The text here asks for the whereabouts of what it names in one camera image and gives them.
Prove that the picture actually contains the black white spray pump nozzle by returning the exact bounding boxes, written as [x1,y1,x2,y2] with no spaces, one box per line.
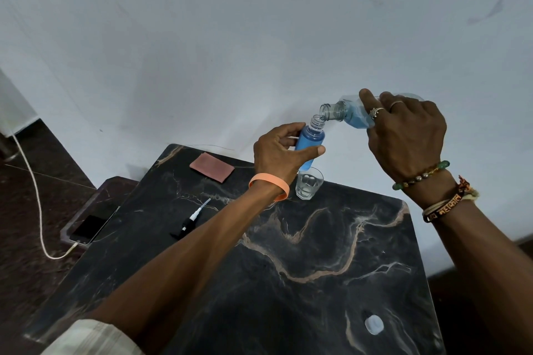
[170,198,212,240]

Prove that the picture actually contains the black orange thread wristband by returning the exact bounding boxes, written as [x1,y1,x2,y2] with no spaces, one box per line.
[423,176,473,223]

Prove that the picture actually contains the pink rectangular cloth pad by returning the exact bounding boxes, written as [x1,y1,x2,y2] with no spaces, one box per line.
[189,153,235,183]

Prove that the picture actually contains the person's left hand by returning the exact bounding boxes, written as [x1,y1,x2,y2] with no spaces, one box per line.
[253,122,326,186]

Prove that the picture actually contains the white charging cable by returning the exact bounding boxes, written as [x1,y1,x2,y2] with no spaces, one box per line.
[10,133,79,260]

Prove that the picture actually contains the orange rubber wristband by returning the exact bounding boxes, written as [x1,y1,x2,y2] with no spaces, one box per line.
[248,173,290,202]

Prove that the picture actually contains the white round bottle cap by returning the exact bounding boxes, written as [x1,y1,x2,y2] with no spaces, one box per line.
[365,315,384,335]

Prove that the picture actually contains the white shirt sleeve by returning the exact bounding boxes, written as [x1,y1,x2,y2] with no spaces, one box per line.
[41,319,145,355]

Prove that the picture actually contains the person's right hand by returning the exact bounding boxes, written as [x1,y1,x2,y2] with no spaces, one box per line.
[358,88,448,184]

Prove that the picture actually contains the person's left forearm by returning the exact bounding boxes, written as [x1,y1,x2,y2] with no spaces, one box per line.
[85,181,288,355]

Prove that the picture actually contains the person's right forearm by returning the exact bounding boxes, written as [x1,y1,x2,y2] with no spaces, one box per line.
[402,169,533,355]

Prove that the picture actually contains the cream thread wristband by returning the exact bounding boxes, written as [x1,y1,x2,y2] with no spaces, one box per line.
[422,187,480,218]

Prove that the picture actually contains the black smartphone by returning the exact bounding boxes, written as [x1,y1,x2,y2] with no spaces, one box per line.
[69,206,120,245]

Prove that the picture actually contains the small blue spray bottle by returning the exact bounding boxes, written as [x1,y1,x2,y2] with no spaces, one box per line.
[294,114,326,171]

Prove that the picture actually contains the small clear drinking glass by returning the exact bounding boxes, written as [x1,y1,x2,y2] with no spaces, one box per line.
[295,167,324,201]

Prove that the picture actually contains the green brown bead bracelet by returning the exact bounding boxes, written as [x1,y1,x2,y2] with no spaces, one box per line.
[392,160,451,191]

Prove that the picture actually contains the large clear bottle blue liquid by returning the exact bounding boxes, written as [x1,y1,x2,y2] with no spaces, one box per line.
[319,93,424,129]

